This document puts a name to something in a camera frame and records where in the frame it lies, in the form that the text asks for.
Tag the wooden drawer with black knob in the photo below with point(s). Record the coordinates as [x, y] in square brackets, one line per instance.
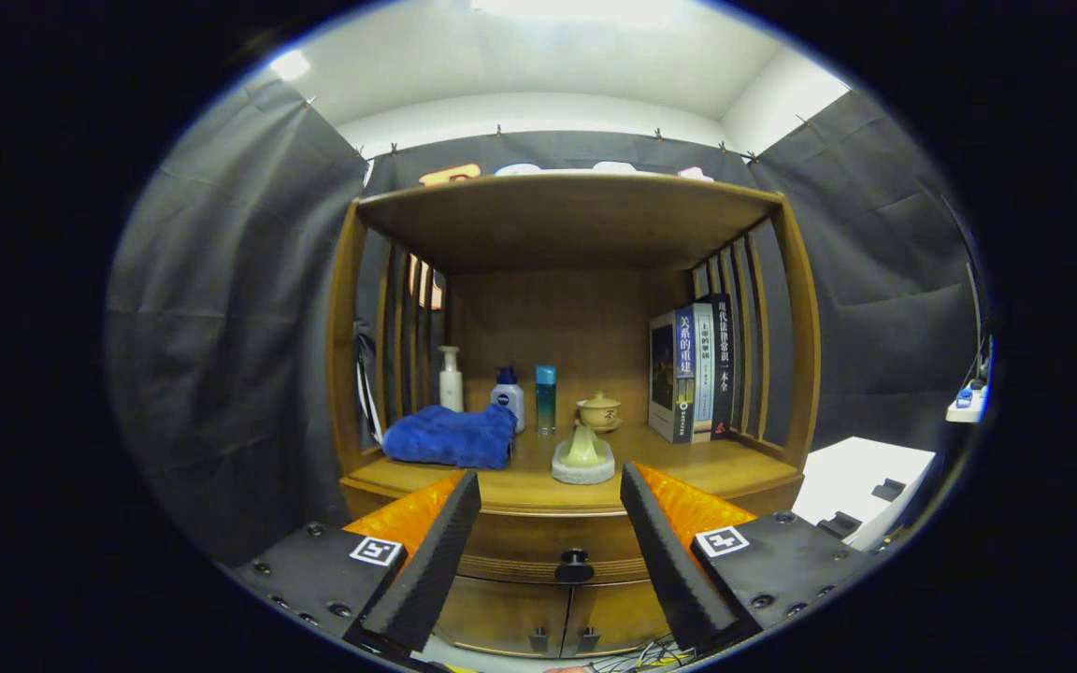
[538, 537]

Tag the blue towel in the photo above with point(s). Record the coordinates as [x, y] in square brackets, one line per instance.
[450, 437]

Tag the beige lidded teacup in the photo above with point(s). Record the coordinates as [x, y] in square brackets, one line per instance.
[599, 413]

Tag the white pump bottle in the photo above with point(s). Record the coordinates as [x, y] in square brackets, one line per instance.
[451, 388]

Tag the white side table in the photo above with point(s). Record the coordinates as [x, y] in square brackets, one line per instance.
[969, 411]

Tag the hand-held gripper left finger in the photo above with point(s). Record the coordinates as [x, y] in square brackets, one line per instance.
[436, 561]

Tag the teal glass bottle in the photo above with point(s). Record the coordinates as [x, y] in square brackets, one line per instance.
[546, 402]

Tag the small ceiling light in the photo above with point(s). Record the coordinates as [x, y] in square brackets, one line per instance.
[290, 64]

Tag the pale green scrubbing brush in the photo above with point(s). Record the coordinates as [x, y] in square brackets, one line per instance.
[583, 467]

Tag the wooden cabinet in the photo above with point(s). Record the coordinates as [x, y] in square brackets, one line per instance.
[567, 318]

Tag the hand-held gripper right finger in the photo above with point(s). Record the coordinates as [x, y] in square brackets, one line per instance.
[669, 561]

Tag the dark cover book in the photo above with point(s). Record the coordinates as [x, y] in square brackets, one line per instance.
[665, 374]

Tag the wooden countertop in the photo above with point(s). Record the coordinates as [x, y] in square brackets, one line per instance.
[669, 467]

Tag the wooden cabinet door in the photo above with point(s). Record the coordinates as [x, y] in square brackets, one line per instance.
[618, 612]
[501, 612]

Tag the large ceiling light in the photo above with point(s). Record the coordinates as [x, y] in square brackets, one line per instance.
[576, 9]

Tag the white bottle with blue cap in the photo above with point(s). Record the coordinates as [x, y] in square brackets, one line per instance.
[508, 402]

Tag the white spine book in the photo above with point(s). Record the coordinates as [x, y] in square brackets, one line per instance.
[703, 374]

